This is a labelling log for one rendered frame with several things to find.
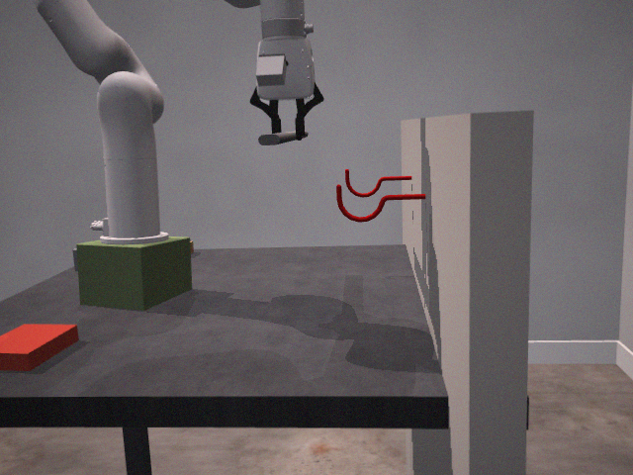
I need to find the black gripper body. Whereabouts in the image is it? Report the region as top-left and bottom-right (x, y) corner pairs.
(256, 36), (316, 101)

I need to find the grey long rod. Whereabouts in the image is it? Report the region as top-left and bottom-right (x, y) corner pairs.
(258, 131), (308, 145)

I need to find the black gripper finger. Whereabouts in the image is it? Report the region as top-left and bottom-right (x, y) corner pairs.
(295, 83), (323, 141)
(250, 85), (281, 134)

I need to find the grey wall panel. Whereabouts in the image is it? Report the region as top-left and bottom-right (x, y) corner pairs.
(401, 110), (534, 475)

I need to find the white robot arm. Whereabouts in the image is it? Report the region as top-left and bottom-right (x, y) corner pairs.
(34, 0), (314, 244)

